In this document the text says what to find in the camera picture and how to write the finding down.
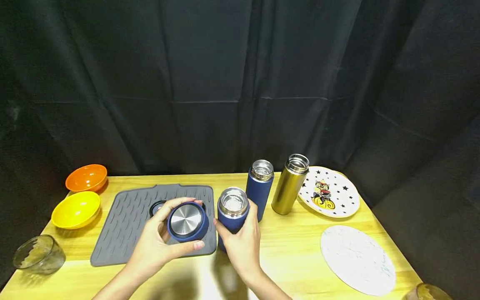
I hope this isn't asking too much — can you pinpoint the person's left forearm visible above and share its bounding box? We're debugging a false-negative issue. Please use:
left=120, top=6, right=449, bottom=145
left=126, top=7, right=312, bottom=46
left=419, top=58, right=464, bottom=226
left=92, top=259, right=150, bottom=300

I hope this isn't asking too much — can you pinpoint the white marble round mat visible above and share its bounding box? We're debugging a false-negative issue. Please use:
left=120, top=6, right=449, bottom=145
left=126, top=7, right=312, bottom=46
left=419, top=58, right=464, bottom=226
left=320, top=225, right=397, bottom=297

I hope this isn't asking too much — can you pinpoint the gold steel flask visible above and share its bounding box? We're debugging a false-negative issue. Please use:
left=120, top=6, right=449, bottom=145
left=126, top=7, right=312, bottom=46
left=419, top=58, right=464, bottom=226
left=271, top=154, right=310, bottom=215

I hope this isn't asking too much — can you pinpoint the black flask lid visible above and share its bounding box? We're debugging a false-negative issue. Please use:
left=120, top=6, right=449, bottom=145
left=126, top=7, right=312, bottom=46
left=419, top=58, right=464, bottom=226
left=149, top=200, right=168, bottom=218

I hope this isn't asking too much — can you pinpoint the person's right forearm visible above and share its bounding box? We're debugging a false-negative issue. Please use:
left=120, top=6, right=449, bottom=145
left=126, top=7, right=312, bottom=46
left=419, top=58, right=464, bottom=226
left=244, top=268, right=294, bottom=300

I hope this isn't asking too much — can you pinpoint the blue flask lid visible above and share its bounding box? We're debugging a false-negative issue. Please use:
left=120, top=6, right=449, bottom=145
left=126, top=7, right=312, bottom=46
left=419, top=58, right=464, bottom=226
left=167, top=201, right=210, bottom=243

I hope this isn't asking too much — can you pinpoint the grey ribbed silicone mat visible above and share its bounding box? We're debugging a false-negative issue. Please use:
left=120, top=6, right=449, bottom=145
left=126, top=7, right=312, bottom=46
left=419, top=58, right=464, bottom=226
left=90, top=184, right=218, bottom=267

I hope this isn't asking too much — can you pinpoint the white star printed plate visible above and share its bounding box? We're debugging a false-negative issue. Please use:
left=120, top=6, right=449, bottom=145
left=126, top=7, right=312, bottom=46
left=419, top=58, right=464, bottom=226
left=297, top=166, right=361, bottom=218

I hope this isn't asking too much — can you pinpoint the yellow bowl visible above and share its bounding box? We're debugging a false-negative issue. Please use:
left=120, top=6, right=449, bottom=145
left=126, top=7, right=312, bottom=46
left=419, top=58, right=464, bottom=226
left=51, top=191, right=101, bottom=230

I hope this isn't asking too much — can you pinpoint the orange bowl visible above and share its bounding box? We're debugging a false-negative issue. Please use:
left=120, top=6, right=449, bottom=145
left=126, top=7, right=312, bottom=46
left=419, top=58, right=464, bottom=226
left=65, top=164, right=108, bottom=193

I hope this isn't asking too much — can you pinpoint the person's left hand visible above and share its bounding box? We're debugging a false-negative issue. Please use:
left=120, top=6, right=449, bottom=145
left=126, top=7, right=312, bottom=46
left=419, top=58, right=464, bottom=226
left=127, top=197, right=206, bottom=279

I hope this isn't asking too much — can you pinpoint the blue steel flask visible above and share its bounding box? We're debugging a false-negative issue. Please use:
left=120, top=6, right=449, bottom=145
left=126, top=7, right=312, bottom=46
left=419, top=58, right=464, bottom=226
left=245, top=160, right=275, bottom=223
left=217, top=187, right=250, bottom=253

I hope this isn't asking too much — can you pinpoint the clear glass bowl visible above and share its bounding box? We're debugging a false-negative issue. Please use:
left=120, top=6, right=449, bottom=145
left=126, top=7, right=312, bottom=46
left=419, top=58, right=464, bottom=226
left=12, top=235, right=67, bottom=275

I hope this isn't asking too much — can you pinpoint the person's right hand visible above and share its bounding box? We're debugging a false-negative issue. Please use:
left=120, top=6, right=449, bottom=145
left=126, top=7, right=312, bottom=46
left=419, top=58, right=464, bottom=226
left=214, top=200, right=263, bottom=283

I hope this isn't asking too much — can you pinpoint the amber glass cup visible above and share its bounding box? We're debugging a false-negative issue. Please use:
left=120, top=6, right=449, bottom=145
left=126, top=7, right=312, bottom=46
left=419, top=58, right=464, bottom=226
left=403, top=283, right=453, bottom=300

